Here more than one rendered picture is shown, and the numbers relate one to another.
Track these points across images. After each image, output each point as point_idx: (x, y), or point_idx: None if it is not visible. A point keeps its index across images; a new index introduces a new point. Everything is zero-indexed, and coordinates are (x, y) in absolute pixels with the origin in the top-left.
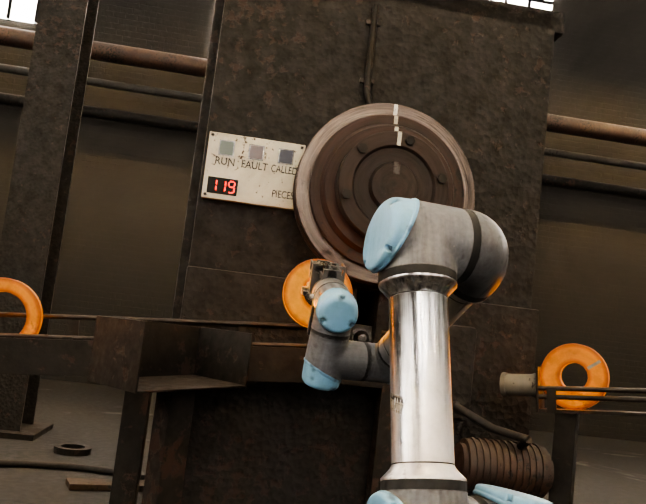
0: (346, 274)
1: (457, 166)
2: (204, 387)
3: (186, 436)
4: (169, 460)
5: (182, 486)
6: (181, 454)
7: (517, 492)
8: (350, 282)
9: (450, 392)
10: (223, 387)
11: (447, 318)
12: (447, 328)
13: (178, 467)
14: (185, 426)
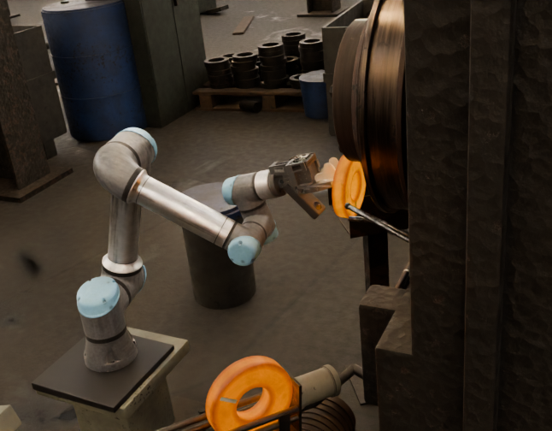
0: (334, 175)
1: (357, 70)
2: (342, 221)
3: (367, 254)
4: (365, 262)
5: (370, 285)
6: (367, 263)
7: (99, 291)
8: (332, 183)
9: (109, 229)
10: (344, 227)
11: (112, 197)
12: (111, 201)
13: (367, 271)
14: (367, 246)
